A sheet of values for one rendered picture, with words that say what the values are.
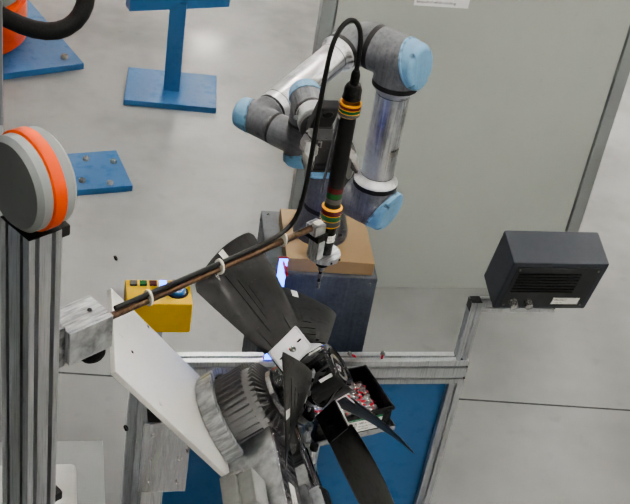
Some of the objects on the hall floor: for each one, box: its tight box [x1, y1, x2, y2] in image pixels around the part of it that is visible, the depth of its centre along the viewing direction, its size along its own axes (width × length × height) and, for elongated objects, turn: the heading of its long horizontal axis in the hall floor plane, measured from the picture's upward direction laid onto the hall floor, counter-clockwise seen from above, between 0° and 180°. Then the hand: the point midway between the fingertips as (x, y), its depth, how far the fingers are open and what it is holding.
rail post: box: [414, 384, 463, 504], centre depth 352 cm, size 4×4×78 cm
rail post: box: [121, 391, 144, 504], centre depth 334 cm, size 4×4×78 cm
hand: (333, 166), depth 242 cm, fingers open, 8 cm apart
